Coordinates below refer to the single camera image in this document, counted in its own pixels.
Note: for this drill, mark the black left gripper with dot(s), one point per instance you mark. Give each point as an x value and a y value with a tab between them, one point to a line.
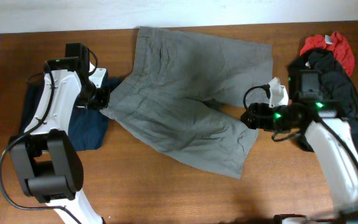
102	101

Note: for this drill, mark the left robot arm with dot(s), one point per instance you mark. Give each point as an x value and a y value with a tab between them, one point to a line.
46	164

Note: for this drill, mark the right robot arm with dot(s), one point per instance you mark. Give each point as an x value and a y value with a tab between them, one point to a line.
329	136

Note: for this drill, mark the grey shorts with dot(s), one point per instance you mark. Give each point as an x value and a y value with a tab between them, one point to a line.
171	99

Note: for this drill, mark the red garment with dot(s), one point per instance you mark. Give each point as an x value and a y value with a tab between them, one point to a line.
337	44

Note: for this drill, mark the black garment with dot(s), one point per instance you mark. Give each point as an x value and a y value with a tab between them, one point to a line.
333	83

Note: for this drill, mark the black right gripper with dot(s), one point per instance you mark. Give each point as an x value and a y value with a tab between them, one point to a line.
257	116

